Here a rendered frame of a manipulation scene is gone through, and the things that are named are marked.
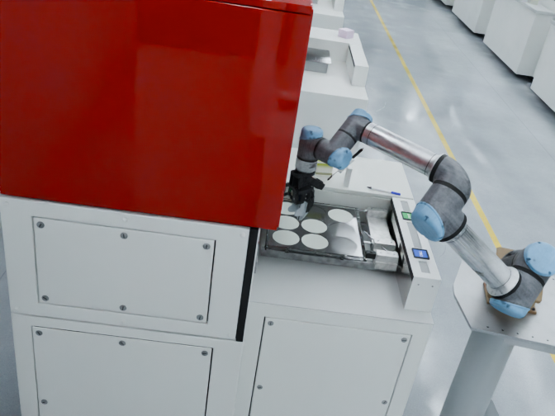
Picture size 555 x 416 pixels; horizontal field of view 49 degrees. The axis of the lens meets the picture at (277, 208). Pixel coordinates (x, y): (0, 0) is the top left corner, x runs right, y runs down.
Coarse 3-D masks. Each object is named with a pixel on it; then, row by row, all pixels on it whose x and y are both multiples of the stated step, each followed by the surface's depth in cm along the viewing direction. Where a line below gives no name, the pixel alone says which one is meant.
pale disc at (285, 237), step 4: (276, 232) 226; (280, 232) 226; (284, 232) 227; (288, 232) 227; (292, 232) 228; (276, 236) 224; (280, 236) 224; (284, 236) 224; (288, 236) 225; (292, 236) 225; (296, 236) 226; (276, 240) 221; (280, 240) 222; (284, 240) 222; (288, 240) 222; (292, 240) 223; (296, 240) 223; (288, 244) 220; (292, 244) 220
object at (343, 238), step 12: (312, 216) 240; (324, 216) 241; (300, 228) 231; (336, 228) 235; (348, 228) 236; (300, 240) 223; (336, 240) 227; (348, 240) 228; (324, 252) 219; (336, 252) 220; (348, 252) 221; (360, 252) 222
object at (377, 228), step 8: (368, 216) 250; (368, 224) 245; (376, 224) 245; (384, 224) 246; (368, 232) 242; (376, 232) 240; (384, 232) 241; (376, 264) 222; (384, 264) 222; (392, 264) 222
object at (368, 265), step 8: (264, 248) 225; (272, 256) 226; (280, 256) 225; (288, 256) 225; (296, 256) 225; (304, 256) 225; (312, 256) 225; (320, 256) 225; (336, 264) 227; (344, 264) 226; (352, 264) 226; (360, 264) 226; (368, 264) 226; (392, 272) 228
